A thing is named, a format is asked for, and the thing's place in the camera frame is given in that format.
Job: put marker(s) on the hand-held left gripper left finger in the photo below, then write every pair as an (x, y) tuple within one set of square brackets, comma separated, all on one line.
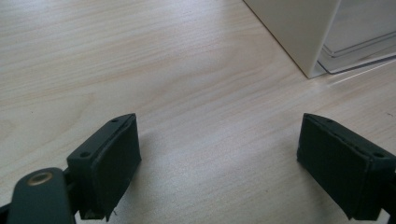
[(106, 165)]

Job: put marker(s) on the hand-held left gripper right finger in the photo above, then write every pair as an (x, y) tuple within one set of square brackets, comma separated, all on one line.
[(342, 168)]

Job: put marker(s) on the clear plastic drawer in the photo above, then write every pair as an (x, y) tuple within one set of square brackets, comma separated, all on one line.
[(358, 40)]

